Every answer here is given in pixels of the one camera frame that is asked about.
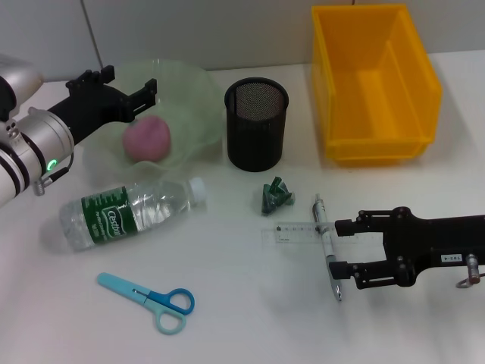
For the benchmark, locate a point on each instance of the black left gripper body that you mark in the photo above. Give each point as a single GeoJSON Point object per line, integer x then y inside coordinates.
{"type": "Point", "coordinates": [91, 110]}

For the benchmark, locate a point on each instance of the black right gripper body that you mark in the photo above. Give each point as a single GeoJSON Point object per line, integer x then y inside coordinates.
{"type": "Point", "coordinates": [424, 242]}

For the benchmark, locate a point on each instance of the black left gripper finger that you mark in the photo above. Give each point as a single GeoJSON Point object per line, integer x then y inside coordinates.
{"type": "Point", "coordinates": [144, 98]}
{"type": "Point", "coordinates": [94, 77]}

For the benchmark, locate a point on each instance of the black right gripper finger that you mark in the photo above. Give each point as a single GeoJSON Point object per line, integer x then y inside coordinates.
{"type": "Point", "coordinates": [341, 269]}
{"type": "Point", "coordinates": [345, 226]}

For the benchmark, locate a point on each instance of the pink peach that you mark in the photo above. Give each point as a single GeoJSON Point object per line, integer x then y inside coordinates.
{"type": "Point", "coordinates": [148, 140]}

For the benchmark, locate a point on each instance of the green plastic wrapper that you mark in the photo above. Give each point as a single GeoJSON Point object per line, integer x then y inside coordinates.
{"type": "Point", "coordinates": [276, 197]}

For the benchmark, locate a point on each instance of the clear green-label water bottle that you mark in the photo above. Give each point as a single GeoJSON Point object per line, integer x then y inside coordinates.
{"type": "Point", "coordinates": [151, 201]}

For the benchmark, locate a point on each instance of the blue teal scissors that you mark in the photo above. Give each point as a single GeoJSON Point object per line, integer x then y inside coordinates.
{"type": "Point", "coordinates": [166, 303]}

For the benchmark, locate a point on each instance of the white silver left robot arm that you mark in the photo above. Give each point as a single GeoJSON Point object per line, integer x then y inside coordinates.
{"type": "Point", "coordinates": [41, 140]}

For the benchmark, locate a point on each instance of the grey white ballpoint pen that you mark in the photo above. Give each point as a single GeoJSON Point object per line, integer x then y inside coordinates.
{"type": "Point", "coordinates": [329, 250]}

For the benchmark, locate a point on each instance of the translucent green fruit plate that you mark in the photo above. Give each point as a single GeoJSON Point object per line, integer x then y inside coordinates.
{"type": "Point", "coordinates": [193, 110]}

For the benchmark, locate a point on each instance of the clear plastic ruler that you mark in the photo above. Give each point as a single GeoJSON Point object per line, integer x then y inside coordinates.
{"type": "Point", "coordinates": [291, 235]}

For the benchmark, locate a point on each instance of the black mesh pen holder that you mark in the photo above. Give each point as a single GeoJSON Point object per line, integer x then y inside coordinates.
{"type": "Point", "coordinates": [255, 136]}

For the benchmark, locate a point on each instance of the yellow plastic bin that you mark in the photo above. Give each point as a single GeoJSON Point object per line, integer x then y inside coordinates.
{"type": "Point", "coordinates": [375, 95]}

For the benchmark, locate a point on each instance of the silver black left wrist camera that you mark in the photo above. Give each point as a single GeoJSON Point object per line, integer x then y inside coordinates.
{"type": "Point", "coordinates": [22, 74]}

